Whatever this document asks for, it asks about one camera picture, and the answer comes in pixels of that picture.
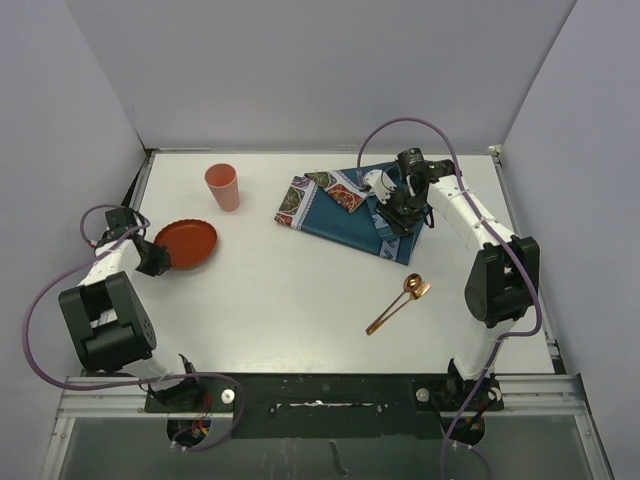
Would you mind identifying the copper spoon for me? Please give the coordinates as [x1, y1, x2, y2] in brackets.
[365, 273, 422, 335]

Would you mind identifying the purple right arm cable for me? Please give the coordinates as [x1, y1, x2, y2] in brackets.
[357, 117, 544, 480]

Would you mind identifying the pink plastic cup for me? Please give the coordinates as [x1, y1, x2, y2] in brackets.
[204, 163, 240, 212]

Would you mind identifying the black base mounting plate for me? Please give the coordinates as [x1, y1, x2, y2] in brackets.
[144, 373, 504, 447]

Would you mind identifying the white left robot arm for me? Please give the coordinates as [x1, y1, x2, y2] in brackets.
[58, 206, 205, 411]

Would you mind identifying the red round plate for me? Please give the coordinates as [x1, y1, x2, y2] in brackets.
[154, 219, 218, 270]

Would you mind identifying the copper fork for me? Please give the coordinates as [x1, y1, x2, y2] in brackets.
[365, 283, 431, 336]

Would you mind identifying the aluminium front rail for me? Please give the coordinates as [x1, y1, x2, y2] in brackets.
[57, 374, 586, 418]

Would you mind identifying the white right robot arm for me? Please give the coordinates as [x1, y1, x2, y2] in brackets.
[357, 148, 540, 409]

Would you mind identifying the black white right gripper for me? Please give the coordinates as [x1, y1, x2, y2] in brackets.
[375, 185, 425, 236]

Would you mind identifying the blue patterned placemat cloth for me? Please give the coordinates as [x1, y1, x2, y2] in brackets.
[274, 168, 425, 265]

